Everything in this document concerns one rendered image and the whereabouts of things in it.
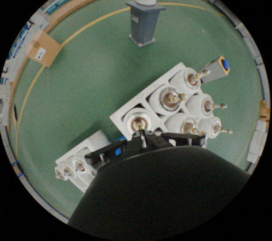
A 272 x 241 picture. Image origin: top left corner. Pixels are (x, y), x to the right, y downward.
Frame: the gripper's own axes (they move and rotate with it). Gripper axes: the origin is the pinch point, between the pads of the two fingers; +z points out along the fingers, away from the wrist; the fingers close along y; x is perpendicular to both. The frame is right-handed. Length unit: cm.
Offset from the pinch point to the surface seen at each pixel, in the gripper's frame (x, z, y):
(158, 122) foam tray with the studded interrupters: -2.2, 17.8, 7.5
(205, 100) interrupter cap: 3.4, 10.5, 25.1
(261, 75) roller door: 53, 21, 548
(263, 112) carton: -73, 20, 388
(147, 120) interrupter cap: 0.9, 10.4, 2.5
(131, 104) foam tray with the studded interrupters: 6.2, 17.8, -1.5
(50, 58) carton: 61, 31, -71
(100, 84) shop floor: 21.3, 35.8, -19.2
